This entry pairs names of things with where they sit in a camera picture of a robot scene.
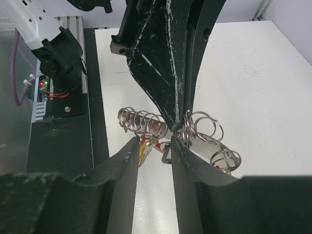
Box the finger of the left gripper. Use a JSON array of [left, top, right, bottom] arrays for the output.
[[184, 0, 226, 112], [110, 0, 189, 131]]

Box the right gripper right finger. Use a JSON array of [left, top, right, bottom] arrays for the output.
[[171, 137, 312, 234]]

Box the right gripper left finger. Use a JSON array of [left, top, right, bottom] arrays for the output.
[[0, 137, 139, 234]]

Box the black key tag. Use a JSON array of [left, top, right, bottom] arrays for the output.
[[161, 143, 172, 164]]

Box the red handled key organizer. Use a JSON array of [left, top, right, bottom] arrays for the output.
[[117, 107, 241, 174]]

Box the yellow key tag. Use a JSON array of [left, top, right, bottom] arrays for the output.
[[138, 139, 155, 167]]

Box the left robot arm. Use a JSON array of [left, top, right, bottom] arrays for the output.
[[0, 0, 225, 132]]

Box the right aluminium frame post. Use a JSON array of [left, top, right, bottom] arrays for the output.
[[250, 0, 273, 21]]

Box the left white cable duct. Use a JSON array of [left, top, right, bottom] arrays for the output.
[[31, 74, 53, 123]]

